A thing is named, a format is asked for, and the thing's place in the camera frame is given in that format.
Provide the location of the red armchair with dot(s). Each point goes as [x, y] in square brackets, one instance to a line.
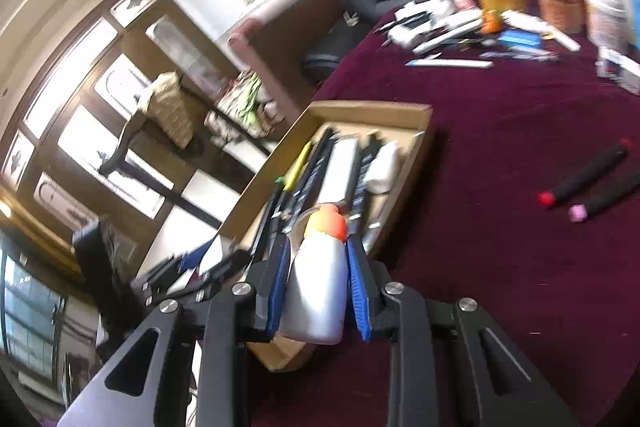
[272, 37]

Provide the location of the black bag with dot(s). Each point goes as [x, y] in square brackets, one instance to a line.
[332, 47]

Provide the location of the patterned beige bag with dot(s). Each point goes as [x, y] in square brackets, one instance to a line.
[170, 107]

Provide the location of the white flat case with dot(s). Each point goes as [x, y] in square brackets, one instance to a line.
[339, 172]

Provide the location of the white plastic jar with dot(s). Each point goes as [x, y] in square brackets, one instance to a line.
[607, 17]

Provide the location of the cardboard box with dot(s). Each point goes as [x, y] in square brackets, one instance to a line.
[400, 117]

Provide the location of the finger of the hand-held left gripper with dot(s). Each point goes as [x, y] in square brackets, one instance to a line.
[220, 269]

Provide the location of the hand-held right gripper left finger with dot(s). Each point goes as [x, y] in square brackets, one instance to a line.
[277, 289]

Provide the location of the white tube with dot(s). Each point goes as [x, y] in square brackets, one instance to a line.
[535, 27]

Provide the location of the wooden framed window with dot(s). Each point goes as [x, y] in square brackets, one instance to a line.
[75, 72]

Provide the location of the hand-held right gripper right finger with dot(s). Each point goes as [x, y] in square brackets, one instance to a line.
[357, 294]

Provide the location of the white bottle with orange cap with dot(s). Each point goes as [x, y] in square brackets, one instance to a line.
[317, 287]

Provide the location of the small white carton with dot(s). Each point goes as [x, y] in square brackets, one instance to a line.
[617, 69]

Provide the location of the black marker with pink cap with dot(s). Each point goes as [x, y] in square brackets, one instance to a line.
[610, 197]

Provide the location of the pale pink pen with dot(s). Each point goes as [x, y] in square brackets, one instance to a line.
[450, 63]

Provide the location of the pile of pens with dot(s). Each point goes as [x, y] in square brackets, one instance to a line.
[430, 24]

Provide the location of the black marker with red cap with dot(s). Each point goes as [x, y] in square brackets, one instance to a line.
[585, 174]

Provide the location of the yellow pen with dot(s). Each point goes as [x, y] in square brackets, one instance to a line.
[299, 164]

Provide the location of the pile of green white packets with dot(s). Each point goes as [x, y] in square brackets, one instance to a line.
[245, 104]

